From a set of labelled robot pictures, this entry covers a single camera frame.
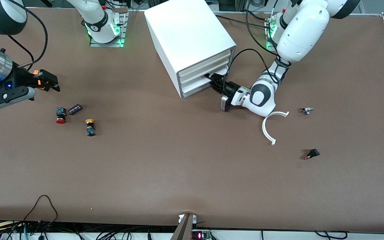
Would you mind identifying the white plastic drawer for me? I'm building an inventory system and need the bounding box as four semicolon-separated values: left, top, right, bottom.
179;49;231;81
181;68;230;98
180;59;230;89

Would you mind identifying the red push button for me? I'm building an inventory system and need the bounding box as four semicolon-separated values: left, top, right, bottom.
56;107;67;124

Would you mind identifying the yellow push button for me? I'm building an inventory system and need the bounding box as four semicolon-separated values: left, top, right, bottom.
85;119;97;137

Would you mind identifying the white drawer cabinet housing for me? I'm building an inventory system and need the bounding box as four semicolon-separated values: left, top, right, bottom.
144;0;238;99

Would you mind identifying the white curved plastic strip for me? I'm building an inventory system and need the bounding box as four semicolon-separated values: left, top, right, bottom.
262;111;290;146

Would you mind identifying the small device with red display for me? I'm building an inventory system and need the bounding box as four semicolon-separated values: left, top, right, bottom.
191;230;211;240

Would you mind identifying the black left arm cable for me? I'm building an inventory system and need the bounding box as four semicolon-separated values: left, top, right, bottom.
227;0;281;84

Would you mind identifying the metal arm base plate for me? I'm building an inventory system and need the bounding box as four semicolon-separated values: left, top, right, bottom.
89;12;126;48
266;17;281;52

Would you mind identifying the black base power cable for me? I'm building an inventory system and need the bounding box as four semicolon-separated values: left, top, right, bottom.
216;13;269;30

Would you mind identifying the black looped table-edge cable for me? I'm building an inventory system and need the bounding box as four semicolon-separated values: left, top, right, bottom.
24;195;58;231

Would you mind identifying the tangled black cable bundle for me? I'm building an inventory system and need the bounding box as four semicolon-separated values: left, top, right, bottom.
0;218;179;240

